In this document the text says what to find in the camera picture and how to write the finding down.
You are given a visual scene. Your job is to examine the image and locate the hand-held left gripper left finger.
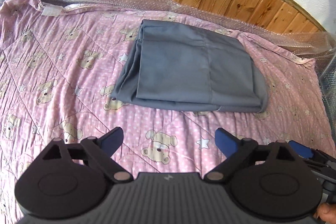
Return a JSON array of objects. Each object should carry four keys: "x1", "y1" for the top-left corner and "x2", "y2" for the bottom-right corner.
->
[{"x1": 42, "y1": 127, "x2": 132, "y2": 184}]

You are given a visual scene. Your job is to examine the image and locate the grey pants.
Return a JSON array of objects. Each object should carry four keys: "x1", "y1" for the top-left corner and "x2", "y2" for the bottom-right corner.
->
[{"x1": 112, "y1": 19, "x2": 270, "y2": 113}]

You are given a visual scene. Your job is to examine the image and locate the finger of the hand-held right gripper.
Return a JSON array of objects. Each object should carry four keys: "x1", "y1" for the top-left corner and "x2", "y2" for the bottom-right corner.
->
[{"x1": 288, "y1": 140, "x2": 315, "y2": 161}]

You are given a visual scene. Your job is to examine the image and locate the pink bear printed blanket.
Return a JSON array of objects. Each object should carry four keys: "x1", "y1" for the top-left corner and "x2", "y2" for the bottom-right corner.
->
[{"x1": 0, "y1": 0, "x2": 336, "y2": 224}]

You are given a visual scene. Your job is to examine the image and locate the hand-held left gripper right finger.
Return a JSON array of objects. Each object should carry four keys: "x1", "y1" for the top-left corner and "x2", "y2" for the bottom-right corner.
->
[{"x1": 204, "y1": 127, "x2": 299, "y2": 184}]

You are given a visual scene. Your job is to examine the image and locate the person's right hand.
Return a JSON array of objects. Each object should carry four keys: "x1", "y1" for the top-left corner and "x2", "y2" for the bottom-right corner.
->
[{"x1": 316, "y1": 203, "x2": 336, "y2": 224}]

